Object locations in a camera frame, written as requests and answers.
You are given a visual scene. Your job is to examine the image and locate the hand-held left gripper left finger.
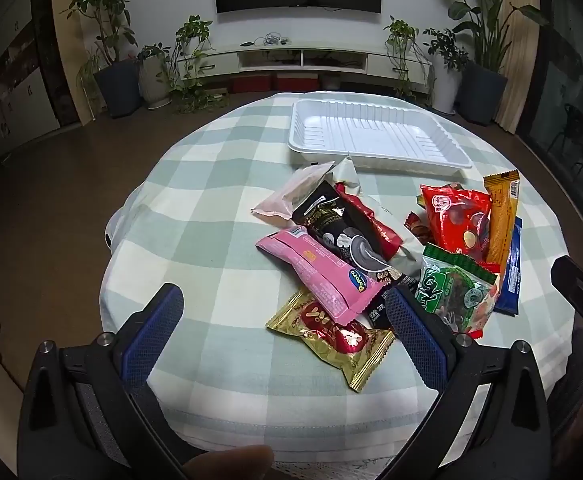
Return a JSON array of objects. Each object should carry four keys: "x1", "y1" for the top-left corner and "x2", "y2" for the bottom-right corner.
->
[{"x1": 16, "y1": 282, "x2": 192, "y2": 480}]

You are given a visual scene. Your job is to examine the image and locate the plant in white smooth pot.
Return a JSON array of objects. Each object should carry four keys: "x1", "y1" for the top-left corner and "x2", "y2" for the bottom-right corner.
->
[{"x1": 424, "y1": 27, "x2": 468, "y2": 113}]

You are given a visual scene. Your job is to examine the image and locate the person's left hand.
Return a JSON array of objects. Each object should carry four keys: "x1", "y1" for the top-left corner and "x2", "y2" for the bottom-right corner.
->
[{"x1": 182, "y1": 444, "x2": 275, "y2": 480}]

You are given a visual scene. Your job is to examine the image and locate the white television cabinet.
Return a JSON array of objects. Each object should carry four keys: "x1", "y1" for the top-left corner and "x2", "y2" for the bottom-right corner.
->
[{"x1": 176, "y1": 40, "x2": 432, "y2": 88}]

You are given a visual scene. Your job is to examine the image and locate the green snack packet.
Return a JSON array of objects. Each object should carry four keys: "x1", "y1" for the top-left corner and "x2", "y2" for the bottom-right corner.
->
[{"x1": 416, "y1": 242, "x2": 501, "y2": 341}]

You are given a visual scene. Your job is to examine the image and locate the blue snack packet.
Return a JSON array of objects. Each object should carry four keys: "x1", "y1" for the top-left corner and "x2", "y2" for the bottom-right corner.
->
[{"x1": 494, "y1": 216, "x2": 523, "y2": 317}]

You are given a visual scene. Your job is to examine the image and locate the large-leaf plant in dark pot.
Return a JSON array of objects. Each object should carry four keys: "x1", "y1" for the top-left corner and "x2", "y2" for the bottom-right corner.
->
[{"x1": 421, "y1": 0, "x2": 549, "y2": 126}]

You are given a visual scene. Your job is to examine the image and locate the dark red snack packet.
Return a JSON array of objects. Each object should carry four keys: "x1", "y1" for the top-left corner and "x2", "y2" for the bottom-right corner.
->
[{"x1": 335, "y1": 182, "x2": 405, "y2": 258}]

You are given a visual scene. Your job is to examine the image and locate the orange snack bar packet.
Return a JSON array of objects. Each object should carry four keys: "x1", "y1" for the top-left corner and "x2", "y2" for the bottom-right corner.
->
[{"x1": 484, "y1": 170, "x2": 521, "y2": 266}]

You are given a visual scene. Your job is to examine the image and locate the wooden slat panel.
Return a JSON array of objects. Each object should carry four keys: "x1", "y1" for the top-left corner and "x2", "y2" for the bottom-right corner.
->
[{"x1": 495, "y1": 0, "x2": 543, "y2": 133}]

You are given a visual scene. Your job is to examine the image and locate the gold red snack packet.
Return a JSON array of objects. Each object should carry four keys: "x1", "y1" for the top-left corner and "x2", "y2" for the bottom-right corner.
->
[{"x1": 266, "y1": 287, "x2": 396, "y2": 393}]

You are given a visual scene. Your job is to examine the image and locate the red storage box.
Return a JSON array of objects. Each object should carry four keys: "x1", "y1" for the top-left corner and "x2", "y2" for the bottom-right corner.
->
[
  {"x1": 276, "y1": 74, "x2": 319, "y2": 92},
  {"x1": 232, "y1": 75, "x2": 272, "y2": 93}
]

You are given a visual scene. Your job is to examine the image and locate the white plastic tray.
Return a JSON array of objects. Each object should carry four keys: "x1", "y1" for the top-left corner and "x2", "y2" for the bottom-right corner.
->
[{"x1": 288, "y1": 98, "x2": 473, "y2": 176}]

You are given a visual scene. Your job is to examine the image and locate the tall plant in dark pot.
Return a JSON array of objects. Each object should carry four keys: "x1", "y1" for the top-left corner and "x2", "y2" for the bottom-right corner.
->
[{"x1": 62, "y1": 0, "x2": 140, "y2": 118}]

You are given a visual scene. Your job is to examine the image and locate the pink snack packet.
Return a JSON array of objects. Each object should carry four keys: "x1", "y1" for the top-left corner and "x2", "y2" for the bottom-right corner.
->
[{"x1": 256, "y1": 226, "x2": 379, "y2": 326}]

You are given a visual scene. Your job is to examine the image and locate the pale pink translucent packet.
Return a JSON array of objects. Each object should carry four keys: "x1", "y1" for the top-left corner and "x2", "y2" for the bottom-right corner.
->
[{"x1": 250, "y1": 161, "x2": 335, "y2": 226}]

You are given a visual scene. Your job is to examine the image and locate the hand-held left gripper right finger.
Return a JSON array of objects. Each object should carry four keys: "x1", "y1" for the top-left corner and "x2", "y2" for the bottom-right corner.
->
[{"x1": 379, "y1": 285, "x2": 552, "y2": 480}]

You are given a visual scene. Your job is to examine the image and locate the tangle of cables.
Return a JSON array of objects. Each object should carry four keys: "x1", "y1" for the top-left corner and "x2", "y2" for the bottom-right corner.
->
[{"x1": 240, "y1": 32, "x2": 292, "y2": 48}]

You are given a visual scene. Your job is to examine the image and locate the glass sliding door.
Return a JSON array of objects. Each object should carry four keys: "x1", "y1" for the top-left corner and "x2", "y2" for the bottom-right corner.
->
[{"x1": 516, "y1": 0, "x2": 583, "y2": 261}]

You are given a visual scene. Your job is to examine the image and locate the black snack packet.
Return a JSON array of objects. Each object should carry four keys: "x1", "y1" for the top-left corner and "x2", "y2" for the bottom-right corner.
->
[{"x1": 291, "y1": 180, "x2": 419, "y2": 331}]

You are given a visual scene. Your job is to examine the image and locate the green white checked tablecloth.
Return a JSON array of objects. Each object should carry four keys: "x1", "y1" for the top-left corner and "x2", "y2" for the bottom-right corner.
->
[{"x1": 99, "y1": 91, "x2": 579, "y2": 480}]

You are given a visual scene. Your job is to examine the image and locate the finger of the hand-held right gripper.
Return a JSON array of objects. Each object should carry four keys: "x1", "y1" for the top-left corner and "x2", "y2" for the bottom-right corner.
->
[{"x1": 550, "y1": 255, "x2": 583, "y2": 380}]

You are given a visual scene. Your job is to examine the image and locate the trailing plant on cabinet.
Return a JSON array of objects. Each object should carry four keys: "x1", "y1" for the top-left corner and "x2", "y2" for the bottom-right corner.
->
[
  {"x1": 170, "y1": 15, "x2": 230, "y2": 113},
  {"x1": 384, "y1": 17, "x2": 436, "y2": 106}
]

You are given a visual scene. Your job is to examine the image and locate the red candy packet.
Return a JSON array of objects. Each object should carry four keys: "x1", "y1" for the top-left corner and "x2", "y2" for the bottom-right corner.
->
[{"x1": 419, "y1": 183, "x2": 493, "y2": 263}]

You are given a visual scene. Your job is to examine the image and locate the small red snack packet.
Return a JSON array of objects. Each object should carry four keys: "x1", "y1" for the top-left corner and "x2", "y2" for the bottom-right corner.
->
[{"x1": 404, "y1": 211, "x2": 429, "y2": 241}]

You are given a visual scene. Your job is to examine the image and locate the plant in white ribbed pot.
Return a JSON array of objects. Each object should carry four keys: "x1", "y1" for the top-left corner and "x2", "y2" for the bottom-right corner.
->
[{"x1": 136, "y1": 42, "x2": 172, "y2": 110}]

